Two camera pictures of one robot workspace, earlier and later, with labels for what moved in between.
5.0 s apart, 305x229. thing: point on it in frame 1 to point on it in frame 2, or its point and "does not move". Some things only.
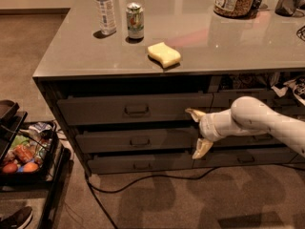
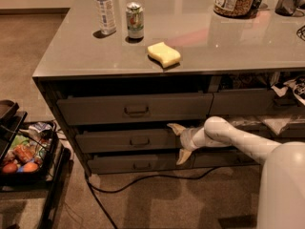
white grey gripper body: [206, 126] to [186, 139]
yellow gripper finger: [202, 147] to [183, 156]
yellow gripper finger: [195, 114] to [176, 128]
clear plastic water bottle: [106, 10] does not move
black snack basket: [27, 152] does not move
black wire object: [300, 33] does not move
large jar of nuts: [235, 1] does not move
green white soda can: [135, 21] does not move
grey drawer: [138, 162] does not move
